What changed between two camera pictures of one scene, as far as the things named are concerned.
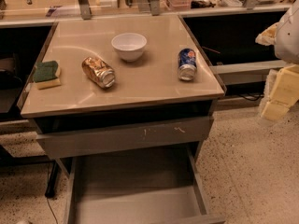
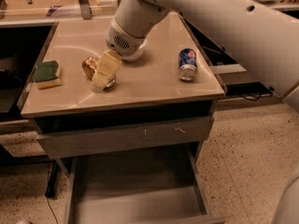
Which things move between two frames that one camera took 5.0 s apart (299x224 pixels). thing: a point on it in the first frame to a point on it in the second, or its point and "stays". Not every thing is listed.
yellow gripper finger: [284, 94] to [122, 41]
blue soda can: [187, 64] stays
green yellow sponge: [44, 75] stays
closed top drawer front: [89, 140] stays
